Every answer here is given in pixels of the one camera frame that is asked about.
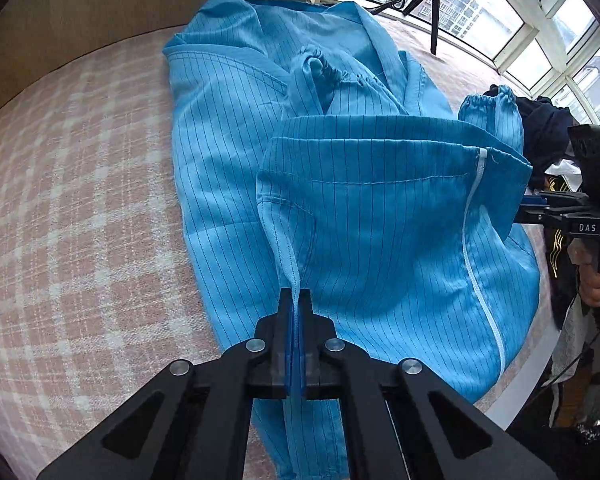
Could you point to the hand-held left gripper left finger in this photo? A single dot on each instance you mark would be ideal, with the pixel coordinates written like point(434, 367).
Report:
point(286, 332)

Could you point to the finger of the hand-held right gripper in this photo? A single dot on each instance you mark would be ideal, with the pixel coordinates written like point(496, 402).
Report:
point(535, 210)

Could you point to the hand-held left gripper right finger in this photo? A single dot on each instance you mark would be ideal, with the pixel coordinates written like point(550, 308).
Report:
point(307, 332)

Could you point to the blue pinstriped work coat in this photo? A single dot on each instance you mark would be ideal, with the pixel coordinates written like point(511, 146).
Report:
point(380, 220)

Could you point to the person's right hand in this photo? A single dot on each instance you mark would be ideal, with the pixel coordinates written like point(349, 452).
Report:
point(592, 285)

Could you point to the black garment with yellow stripes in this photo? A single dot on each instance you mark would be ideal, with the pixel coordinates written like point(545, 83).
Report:
point(560, 270)

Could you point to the dark navy garment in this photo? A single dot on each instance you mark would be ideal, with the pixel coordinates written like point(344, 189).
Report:
point(545, 130)

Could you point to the white lace cloth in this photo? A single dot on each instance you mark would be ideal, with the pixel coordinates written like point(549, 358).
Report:
point(575, 340)

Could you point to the window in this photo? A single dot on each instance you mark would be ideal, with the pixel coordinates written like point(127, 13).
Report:
point(480, 10)

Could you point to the black tripod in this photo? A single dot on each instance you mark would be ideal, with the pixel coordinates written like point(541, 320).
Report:
point(432, 15)

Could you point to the pink plaid blanket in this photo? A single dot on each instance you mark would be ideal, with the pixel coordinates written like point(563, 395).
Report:
point(80, 220)

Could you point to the person's dark patterned sweater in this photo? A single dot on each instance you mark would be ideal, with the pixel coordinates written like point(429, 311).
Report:
point(570, 450)

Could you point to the light wooden back panel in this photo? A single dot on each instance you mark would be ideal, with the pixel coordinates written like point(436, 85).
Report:
point(105, 0)

